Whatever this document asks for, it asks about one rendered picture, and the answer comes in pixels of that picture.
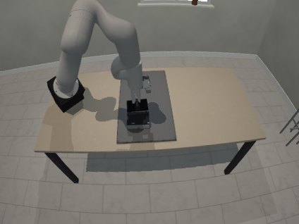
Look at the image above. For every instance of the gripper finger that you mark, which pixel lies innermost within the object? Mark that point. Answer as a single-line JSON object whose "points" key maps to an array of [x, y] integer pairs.
{"points": [[137, 107]]}

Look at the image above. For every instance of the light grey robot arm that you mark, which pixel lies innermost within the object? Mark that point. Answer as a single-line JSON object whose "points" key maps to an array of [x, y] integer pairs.
{"points": [[76, 38]]}

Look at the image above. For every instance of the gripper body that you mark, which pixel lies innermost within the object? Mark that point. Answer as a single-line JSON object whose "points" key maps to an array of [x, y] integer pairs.
{"points": [[135, 93]]}

